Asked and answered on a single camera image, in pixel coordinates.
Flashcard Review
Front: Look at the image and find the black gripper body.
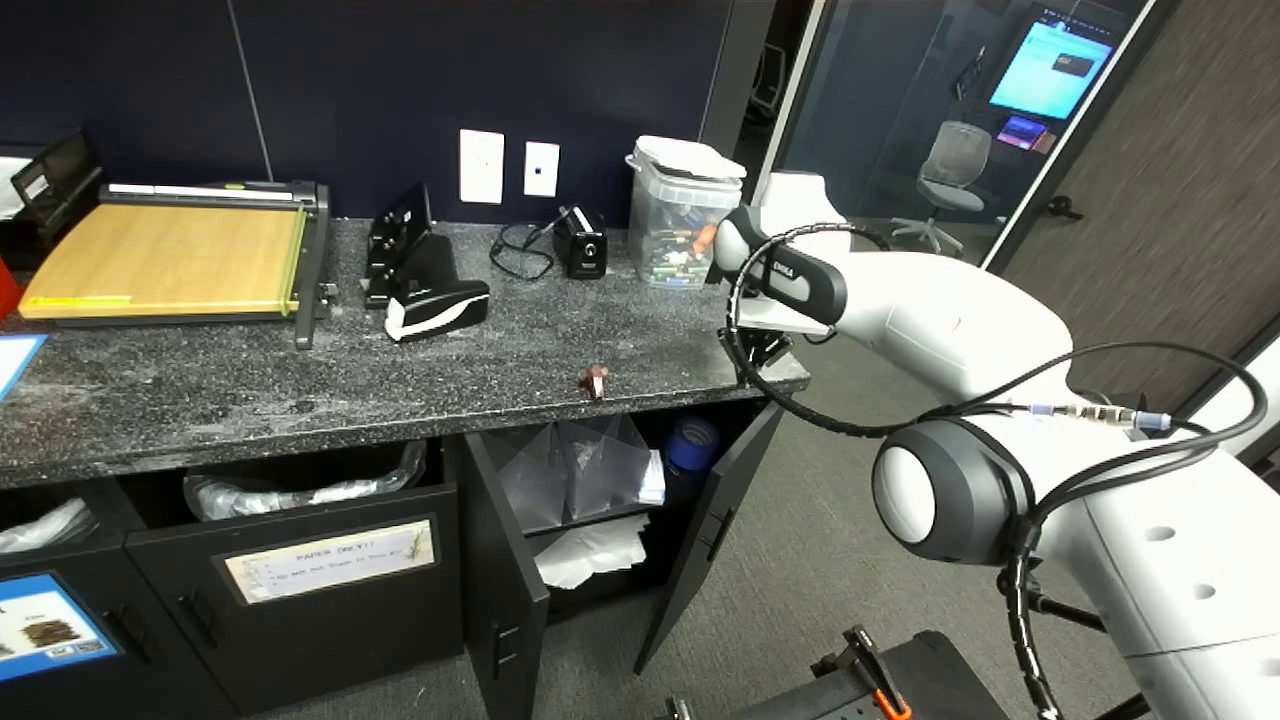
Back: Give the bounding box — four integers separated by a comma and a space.
730, 318, 802, 392

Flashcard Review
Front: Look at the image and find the blue bottle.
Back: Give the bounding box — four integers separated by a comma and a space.
659, 412, 724, 487

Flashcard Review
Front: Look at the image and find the clear plastic container with lid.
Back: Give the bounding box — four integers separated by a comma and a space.
622, 133, 746, 290

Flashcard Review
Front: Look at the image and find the wide black cabinet door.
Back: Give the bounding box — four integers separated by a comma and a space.
628, 397, 791, 674

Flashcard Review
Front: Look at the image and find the crumpled clear plastic bag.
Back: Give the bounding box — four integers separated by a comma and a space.
494, 412, 667, 530

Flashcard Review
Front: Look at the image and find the white crumpled paper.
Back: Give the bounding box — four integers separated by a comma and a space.
530, 510, 650, 592

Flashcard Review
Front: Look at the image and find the white office chair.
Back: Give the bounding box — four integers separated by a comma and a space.
888, 114, 996, 261

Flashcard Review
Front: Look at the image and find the black and white stapler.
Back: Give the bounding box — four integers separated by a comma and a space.
379, 275, 492, 346

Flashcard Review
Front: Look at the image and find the small lit screen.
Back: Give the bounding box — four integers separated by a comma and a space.
992, 113, 1058, 154

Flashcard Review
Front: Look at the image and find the orange and black clamp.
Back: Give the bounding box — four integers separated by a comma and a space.
834, 624, 921, 720

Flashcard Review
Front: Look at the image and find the narrow black cabinet door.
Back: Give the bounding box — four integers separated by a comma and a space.
456, 433, 552, 720

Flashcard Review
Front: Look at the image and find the black cart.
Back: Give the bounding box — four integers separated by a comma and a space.
664, 624, 1010, 720

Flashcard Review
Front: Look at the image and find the black and white sneaker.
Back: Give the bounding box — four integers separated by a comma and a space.
360, 183, 456, 308

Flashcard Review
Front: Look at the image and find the large lit monitor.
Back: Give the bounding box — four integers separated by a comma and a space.
987, 11, 1116, 128

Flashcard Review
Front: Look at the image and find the clear trash bag liner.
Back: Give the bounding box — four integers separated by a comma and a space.
0, 490, 95, 556
178, 436, 432, 523

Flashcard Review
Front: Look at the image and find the wooden paper cutter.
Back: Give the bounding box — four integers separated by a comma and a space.
11, 174, 337, 353

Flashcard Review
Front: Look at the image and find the black tray box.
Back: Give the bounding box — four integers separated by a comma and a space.
3, 133, 105, 253

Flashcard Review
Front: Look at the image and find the light blue paper sheet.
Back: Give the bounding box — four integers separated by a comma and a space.
0, 332, 53, 404

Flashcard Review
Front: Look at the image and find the black bin front blue label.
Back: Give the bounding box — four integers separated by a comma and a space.
0, 535, 232, 720

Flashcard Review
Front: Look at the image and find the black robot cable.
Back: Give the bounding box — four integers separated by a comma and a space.
715, 214, 1270, 720

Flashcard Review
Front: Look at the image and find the black sharpener power cord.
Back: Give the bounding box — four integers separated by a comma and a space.
485, 214, 563, 284

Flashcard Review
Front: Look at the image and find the small white wall plate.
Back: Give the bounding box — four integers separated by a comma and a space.
518, 136, 563, 200

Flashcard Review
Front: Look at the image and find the large white wall plate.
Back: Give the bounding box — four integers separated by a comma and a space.
456, 122, 506, 208

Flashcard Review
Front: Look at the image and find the white glass partition frame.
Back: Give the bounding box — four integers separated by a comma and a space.
746, 0, 1185, 271

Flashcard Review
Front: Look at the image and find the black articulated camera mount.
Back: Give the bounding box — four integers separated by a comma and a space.
1022, 592, 1113, 630

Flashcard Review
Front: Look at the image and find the thin grey wall cord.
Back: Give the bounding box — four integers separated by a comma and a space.
220, 0, 281, 183

